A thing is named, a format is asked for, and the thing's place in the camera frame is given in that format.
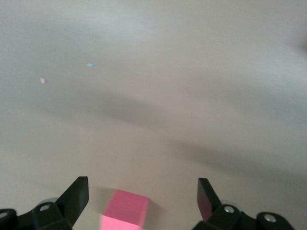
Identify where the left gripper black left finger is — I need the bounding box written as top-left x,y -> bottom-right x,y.
32,176 -> 90,230

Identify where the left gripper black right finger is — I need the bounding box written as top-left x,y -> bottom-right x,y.
192,177 -> 242,230

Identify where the red foam cube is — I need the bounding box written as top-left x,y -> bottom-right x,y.
100,189 -> 150,230

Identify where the brown table cover sheet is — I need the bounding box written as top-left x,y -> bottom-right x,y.
0,0 -> 307,230

